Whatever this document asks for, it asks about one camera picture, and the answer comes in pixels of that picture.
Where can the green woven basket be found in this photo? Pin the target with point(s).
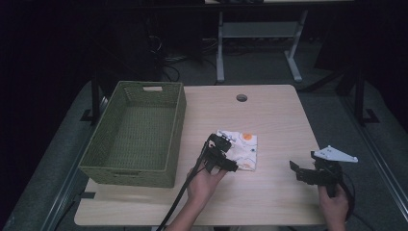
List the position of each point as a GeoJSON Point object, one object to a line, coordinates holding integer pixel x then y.
{"type": "Point", "coordinates": [144, 128]}

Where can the metal floor rail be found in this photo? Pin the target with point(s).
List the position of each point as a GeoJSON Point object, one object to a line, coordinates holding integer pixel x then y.
{"type": "Point", "coordinates": [64, 192]}
{"type": "Point", "coordinates": [375, 150]}

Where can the person's left hand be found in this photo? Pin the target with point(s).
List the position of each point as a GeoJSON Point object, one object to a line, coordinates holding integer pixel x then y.
{"type": "Point", "coordinates": [202, 187]}

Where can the grey metal table frame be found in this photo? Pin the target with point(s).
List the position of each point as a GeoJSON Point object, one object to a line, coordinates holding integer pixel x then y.
{"type": "Point", "coordinates": [256, 30]}

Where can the black metal stand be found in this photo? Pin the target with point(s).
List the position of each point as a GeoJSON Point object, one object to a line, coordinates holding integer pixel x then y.
{"type": "Point", "coordinates": [360, 96]}
{"type": "Point", "coordinates": [95, 93]}

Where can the white printed cloth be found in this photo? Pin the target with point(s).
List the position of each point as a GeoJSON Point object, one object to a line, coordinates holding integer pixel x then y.
{"type": "Point", "coordinates": [247, 150]}

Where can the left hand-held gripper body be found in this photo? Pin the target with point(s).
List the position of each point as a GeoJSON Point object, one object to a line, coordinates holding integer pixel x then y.
{"type": "Point", "coordinates": [215, 150]}

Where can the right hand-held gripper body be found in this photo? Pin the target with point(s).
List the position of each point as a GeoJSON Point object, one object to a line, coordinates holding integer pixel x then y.
{"type": "Point", "coordinates": [330, 170]}

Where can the person's right hand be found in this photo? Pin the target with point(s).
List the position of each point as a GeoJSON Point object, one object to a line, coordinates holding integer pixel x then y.
{"type": "Point", "coordinates": [333, 208]}

